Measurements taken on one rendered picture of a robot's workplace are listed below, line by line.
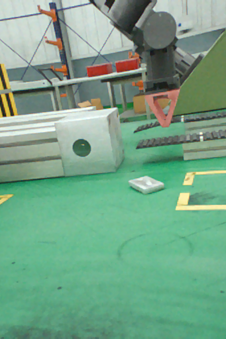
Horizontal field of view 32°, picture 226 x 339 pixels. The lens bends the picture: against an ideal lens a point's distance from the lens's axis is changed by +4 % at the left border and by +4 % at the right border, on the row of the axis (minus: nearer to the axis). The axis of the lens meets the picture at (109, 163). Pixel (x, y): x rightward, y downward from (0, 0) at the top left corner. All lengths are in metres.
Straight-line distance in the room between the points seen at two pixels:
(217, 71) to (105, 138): 0.57
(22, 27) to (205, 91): 8.36
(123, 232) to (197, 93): 0.77
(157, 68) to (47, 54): 8.40
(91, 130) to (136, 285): 0.35
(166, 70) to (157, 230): 0.47
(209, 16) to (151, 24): 7.58
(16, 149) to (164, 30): 0.33
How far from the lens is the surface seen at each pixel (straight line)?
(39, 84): 6.34
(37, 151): 0.66
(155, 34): 0.74
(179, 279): 0.32
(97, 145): 0.62
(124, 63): 3.75
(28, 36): 9.31
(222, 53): 1.12
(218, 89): 1.13
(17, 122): 0.87
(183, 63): 1.25
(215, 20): 8.33
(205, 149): 0.65
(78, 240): 0.41
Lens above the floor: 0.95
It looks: 14 degrees down
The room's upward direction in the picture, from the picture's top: 9 degrees counter-clockwise
